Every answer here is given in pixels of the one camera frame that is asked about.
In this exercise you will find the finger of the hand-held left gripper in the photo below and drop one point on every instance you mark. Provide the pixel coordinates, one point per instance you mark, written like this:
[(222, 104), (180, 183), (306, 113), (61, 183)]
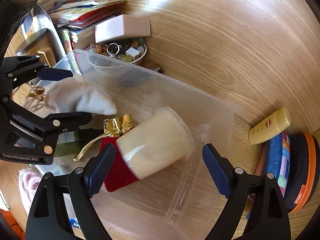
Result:
[(56, 74), (75, 118)]

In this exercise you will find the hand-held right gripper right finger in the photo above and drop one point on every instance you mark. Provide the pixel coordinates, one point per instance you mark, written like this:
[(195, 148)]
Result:
[(215, 170)]

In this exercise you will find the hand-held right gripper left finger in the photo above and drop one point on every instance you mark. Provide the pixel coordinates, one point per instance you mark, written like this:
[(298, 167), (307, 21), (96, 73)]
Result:
[(100, 172)]

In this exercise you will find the white cloth pouch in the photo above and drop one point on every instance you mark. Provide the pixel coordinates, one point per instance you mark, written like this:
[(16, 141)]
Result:
[(92, 100)]

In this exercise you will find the clear plastic storage box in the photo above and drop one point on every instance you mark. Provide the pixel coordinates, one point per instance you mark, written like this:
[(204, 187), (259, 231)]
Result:
[(155, 90)]

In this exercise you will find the red velvet pouch gold trim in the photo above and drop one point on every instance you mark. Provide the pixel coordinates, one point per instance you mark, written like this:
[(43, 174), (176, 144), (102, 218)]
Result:
[(117, 177)]

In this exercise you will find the brown lidded mug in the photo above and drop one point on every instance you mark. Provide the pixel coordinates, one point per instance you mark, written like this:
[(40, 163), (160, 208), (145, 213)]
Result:
[(46, 55)]

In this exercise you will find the green packet white label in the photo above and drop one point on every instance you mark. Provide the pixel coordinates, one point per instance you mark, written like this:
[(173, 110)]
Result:
[(70, 150)]

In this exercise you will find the clear plastic cup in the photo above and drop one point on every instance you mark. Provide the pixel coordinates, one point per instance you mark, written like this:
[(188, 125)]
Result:
[(100, 66)]

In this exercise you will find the pink flat case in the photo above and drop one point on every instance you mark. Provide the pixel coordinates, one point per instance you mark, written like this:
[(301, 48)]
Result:
[(260, 162)]

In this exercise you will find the blue white wrapper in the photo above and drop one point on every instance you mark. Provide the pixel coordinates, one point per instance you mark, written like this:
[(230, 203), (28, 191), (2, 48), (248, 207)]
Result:
[(75, 222)]

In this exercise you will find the cream cylinder roll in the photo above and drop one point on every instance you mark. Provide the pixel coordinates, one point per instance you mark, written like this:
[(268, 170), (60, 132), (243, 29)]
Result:
[(155, 140)]

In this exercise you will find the blue patchwork pencil case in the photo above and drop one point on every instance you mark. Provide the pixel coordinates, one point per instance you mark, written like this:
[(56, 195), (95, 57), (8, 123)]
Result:
[(277, 155)]

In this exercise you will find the yellow lotion tube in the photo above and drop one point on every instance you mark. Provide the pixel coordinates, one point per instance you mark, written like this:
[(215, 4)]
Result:
[(267, 127)]

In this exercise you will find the stack of books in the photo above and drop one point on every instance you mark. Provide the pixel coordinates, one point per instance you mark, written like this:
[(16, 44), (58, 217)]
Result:
[(87, 12)]

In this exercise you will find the bowl of colourful stones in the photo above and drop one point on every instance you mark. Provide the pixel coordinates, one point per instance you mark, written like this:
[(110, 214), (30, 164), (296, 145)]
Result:
[(125, 55)]

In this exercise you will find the pink knitted item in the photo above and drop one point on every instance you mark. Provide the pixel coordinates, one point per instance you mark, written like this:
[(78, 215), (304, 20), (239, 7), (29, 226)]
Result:
[(27, 185)]

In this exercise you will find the white cardboard box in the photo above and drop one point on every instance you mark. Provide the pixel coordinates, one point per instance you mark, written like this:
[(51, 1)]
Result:
[(120, 28)]

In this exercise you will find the black orange zip case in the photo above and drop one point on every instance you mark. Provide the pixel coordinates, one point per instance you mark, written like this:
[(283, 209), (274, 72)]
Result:
[(297, 167)]

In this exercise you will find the orange clothing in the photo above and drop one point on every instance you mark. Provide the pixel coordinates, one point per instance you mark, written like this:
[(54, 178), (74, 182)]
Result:
[(10, 225)]

